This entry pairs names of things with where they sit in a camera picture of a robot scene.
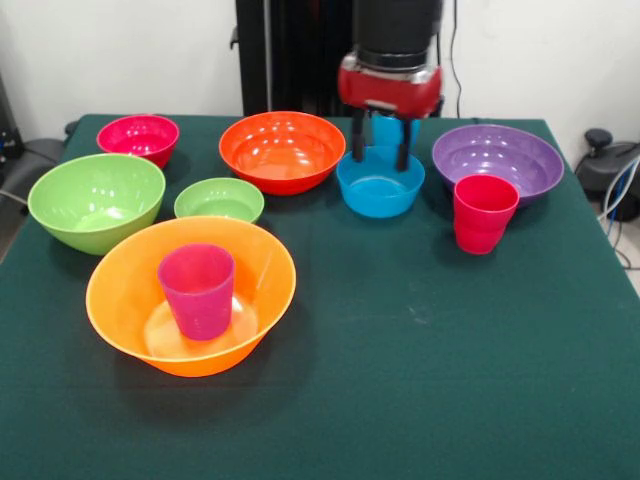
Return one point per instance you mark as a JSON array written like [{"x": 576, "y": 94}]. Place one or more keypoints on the blue cup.
[{"x": 384, "y": 131}]

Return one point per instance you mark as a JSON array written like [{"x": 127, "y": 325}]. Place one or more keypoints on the pink bowl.
[{"x": 137, "y": 140}]

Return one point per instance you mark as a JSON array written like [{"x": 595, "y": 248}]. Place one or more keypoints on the black equipment box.
[{"x": 7, "y": 125}]

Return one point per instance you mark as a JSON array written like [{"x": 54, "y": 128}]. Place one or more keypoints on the large green bowl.
[{"x": 95, "y": 200}]

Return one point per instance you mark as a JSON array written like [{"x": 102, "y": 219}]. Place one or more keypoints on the purple bowl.
[{"x": 500, "y": 155}]

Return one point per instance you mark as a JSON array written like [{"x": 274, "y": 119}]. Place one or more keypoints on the blue bowl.
[{"x": 380, "y": 195}]

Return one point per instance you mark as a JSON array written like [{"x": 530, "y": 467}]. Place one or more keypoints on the large orange bowl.
[{"x": 120, "y": 300}]

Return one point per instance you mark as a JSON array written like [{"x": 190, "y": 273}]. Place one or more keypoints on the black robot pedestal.
[{"x": 300, "y": 55}]

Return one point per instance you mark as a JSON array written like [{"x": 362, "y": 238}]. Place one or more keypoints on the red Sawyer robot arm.
[{"x": 395, "y": 25}]

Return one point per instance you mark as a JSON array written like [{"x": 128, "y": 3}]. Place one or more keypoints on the dark green tablecloth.
[{"x": 425, "y": 325}]

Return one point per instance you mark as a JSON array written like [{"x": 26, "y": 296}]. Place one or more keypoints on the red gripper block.
[{"x": 390, "y": 92}]

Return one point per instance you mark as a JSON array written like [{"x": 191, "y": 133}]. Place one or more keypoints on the purple cup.
[{"x": 197, "y": 300}]

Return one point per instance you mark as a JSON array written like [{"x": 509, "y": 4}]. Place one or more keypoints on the small green bowl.
[{"x": 220, "y": 200}]

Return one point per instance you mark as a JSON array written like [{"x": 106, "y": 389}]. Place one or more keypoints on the pink cup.
[{"x": 482, "y": 220}]

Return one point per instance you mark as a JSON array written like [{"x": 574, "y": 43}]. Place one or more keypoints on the red bowl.
[{"x": 280, "y": 160}]

